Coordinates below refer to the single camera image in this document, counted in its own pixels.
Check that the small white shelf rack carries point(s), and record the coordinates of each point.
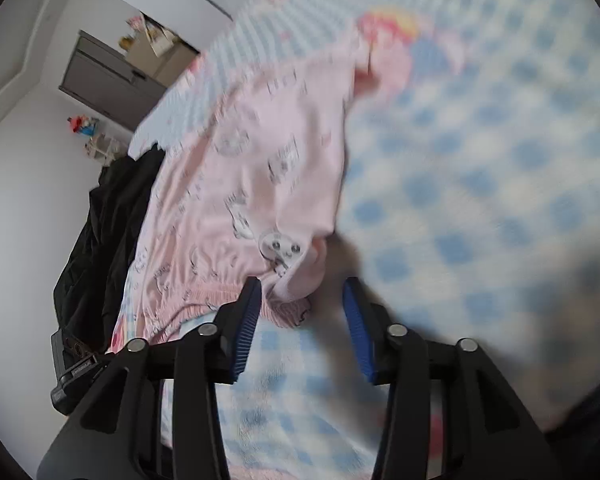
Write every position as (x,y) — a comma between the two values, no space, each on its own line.
(105,147)

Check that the pink printed pyjama pants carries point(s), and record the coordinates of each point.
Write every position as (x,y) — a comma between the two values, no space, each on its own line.
(260,170)

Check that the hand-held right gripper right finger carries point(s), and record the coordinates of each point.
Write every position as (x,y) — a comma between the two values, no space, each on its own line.
(356,331)

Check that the black garment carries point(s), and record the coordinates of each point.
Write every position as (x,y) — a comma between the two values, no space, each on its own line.
(110,230)

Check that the blue checked cartoon blanket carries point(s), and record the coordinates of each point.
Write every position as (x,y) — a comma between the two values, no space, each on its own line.
(480,160)

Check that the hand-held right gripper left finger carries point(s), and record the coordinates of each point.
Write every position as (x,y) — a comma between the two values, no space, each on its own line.
(247,331)

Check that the grey door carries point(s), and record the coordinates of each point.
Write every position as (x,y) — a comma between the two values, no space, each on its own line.
(107,85)

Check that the beige fridge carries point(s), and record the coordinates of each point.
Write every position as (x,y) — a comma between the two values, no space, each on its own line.
(160,62)

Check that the red and blue toy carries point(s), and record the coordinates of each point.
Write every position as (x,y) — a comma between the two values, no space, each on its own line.
(82,126)

